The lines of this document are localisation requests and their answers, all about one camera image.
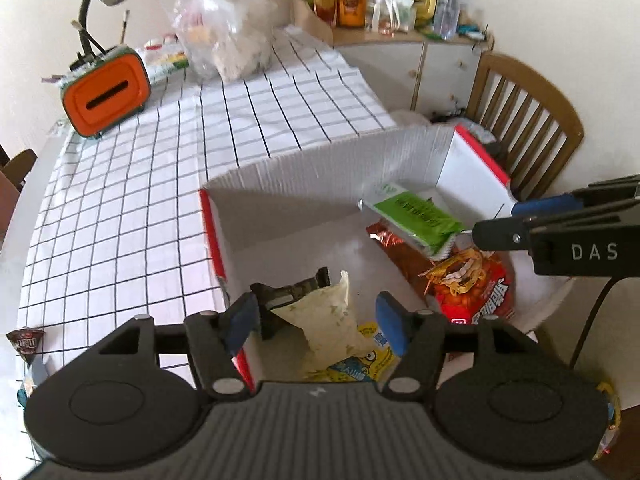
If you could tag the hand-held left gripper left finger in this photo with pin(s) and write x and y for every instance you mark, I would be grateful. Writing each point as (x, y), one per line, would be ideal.
(240, 322)

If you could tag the yellow cartoon snack packet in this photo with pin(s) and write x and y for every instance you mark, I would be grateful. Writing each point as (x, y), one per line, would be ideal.
(370, 357)

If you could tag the clear water bottle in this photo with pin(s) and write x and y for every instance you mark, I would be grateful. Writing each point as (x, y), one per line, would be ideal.
(446, 7)

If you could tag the wooden chair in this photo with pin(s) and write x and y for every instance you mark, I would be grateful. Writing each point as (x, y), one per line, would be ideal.
(525, 105)
(17, 167)

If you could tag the red snack packet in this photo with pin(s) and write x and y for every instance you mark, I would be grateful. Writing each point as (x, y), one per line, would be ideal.
(475, 290)

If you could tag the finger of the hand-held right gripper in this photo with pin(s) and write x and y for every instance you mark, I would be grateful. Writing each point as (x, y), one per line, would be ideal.
(500, 235)
(545, 205)

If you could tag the clear plastic bag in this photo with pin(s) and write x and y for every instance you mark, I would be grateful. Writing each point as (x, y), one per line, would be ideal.
(225, 35)

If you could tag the pale yellow snack packet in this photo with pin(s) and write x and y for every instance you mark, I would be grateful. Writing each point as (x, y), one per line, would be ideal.
(325, 320)

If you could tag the orange tissue box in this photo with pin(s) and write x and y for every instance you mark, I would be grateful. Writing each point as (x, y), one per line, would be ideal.
(105, 95)

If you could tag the cardboard holder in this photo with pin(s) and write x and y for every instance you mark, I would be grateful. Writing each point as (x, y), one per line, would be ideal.
(315, 22)

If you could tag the green snack packet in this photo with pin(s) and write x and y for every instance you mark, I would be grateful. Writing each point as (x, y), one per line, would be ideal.
(415, 215)

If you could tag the small crumpled wrappers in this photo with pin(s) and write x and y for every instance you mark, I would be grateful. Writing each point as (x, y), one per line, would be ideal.
(52, 79)

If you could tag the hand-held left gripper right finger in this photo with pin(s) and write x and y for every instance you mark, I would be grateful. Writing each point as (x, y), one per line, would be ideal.
(391, 322)

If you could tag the colourful flat packet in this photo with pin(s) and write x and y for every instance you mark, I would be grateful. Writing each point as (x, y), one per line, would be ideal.
(167, 55)

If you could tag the yellow lidded container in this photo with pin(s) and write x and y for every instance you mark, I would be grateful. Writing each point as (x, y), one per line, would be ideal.
(415, 2)

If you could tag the dark red cone packet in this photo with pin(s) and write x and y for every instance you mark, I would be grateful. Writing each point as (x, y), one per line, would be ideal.
(25, 345)

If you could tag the checked tablecloth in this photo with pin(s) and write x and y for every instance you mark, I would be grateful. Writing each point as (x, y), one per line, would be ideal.
(125, 210)

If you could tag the white sideboard cabinet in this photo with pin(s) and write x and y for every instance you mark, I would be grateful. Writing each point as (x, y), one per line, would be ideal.
(390, 70)

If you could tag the paint brush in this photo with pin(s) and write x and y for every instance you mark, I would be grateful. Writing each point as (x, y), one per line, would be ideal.
(126, 27)
(87, 36)

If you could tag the red cardboard box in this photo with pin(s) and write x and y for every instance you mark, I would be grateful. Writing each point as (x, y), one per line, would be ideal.
(280, 225)

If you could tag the black snack packet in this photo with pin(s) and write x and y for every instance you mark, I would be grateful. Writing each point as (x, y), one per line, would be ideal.
(285, 292)

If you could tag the yellow bag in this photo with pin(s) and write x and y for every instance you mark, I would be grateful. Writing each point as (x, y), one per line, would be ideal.
(610, 420)

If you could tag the brown snack packet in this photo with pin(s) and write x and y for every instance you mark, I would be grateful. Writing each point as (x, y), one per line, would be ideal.
(400, 255)

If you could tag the pale blue packet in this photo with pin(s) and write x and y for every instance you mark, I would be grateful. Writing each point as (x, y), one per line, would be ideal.
(35, 380)

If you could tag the white plastic bag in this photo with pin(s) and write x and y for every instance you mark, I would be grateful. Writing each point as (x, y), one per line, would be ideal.
(392, 12)

